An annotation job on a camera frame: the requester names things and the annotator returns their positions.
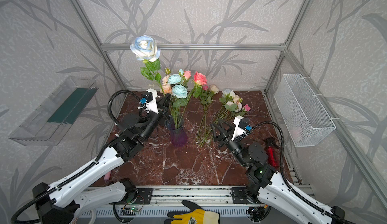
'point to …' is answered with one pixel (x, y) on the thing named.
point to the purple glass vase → (179, 136)
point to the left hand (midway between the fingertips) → (171, 90)
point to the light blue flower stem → (177, 108)
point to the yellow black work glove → (196, 215)
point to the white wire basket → (307, 120)
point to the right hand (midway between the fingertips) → (216, 118)
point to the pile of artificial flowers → (231, 106)
